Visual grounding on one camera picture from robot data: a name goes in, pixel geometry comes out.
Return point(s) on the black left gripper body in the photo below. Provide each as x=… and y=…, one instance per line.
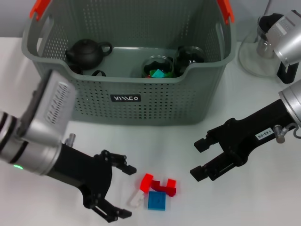
x=82, y=169

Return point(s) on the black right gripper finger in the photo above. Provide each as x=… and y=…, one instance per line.
x=211, y=169
x=203, y=144

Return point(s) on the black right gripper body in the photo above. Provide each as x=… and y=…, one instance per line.
x=247, y=131

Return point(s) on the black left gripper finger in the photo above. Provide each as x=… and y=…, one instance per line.
x=122, y=163
x=110, y=212

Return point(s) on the green toy brick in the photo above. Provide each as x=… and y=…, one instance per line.
x=168, y=75
x=148, y=70

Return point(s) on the teal toy brick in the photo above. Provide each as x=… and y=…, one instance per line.
x=158, y=73

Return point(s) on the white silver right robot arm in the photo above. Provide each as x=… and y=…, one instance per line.
x=292, y=103

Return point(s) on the grey perforated storage basket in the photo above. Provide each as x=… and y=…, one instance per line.
x=152, y=103

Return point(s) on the small black clay teacup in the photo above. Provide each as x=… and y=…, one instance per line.
x=75, y=69

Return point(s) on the white toy brick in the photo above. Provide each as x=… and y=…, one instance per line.
x=136, y=199

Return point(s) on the dark red toy brick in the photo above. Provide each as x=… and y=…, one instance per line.
x=158, y=186
x=171, y=187

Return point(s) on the blue flat toy brick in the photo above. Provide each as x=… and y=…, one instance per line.
x=156, y=200

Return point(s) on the glass teapot with black lid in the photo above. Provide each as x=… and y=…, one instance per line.
x=249, y=58

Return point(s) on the black clay teapot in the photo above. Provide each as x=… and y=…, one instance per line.
x=85, y=53

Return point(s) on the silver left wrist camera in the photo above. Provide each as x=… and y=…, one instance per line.
x=47, y=110

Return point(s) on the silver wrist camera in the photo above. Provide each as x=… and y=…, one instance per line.
x=47, y=110
x=287, y=40

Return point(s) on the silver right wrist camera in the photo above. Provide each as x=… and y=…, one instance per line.
x=287, y=40

